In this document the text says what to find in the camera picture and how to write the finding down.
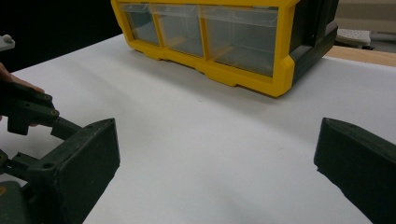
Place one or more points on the wooden table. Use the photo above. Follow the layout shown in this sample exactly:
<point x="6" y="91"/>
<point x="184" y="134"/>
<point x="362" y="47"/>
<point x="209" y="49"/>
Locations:
<point x="364" y="56"/>

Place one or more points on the yellow black organizer cabinet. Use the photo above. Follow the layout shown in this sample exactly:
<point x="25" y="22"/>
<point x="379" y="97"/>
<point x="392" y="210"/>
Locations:
<point x="221" y="70"/>

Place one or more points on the grid of clear drawers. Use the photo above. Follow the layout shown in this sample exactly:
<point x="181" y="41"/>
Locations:
<point x="239" y="40"/>

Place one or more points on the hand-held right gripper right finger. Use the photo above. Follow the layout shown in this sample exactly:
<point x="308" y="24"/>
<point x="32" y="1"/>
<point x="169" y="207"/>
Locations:
<point x="358" y="165"/>

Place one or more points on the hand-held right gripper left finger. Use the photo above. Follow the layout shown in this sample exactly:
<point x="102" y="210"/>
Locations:
<point x="74" y="168"/>

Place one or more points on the black curtain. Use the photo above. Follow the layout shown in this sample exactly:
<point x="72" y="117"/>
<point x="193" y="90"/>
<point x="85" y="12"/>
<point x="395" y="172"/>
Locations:
<point x="62" y="18"/>

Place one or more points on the white perforated object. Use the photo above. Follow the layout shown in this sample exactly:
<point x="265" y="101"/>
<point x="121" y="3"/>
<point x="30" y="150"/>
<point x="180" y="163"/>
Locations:
<point x="353" y="36"/>

